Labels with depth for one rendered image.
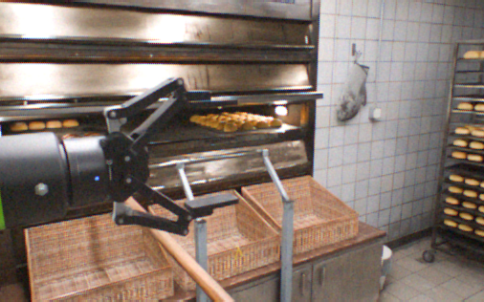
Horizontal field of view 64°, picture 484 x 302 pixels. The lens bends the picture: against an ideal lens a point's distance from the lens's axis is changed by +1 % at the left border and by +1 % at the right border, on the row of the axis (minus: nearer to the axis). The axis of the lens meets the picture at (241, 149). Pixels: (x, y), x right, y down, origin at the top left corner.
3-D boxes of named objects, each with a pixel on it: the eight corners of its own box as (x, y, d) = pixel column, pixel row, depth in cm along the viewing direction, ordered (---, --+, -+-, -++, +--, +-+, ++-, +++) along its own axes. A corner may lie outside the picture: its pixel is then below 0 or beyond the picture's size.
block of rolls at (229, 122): (188, 121, 298) (187, 114, 297) (240, 117, 322) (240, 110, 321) (227, 132, 247) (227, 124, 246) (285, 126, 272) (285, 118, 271)
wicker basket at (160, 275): (29, 281, 187) (22, 227, 181) (144, 252, 215) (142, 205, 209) (34, 342, 146) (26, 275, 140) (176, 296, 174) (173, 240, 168)
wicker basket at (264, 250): (148, 251, 216) (145, 204, 210) (234, 229, 245) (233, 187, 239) (184, 294, 175) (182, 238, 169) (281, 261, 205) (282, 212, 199)
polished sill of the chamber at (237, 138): (1, 167, 178) (0, 159, 177) (301, 133, 270) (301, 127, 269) (1, 170, 173) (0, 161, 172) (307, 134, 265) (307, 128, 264)
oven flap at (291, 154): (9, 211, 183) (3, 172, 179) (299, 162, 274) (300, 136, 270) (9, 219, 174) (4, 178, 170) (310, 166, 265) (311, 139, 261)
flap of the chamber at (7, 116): (-6, 118, 155) (-4, 120, 172) (323, 98, 247) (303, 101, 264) (-7, 111, 155) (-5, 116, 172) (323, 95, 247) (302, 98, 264)
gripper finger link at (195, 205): (192, 207, 49) (192, 213, 49) (239, 198, 53) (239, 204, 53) (183, 201, 52) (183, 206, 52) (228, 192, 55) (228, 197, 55)
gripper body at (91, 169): (54, 130, 44) (135, 123, 48) (61, 201, 45) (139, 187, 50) (64, 140, 37) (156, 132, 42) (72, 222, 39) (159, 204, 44)
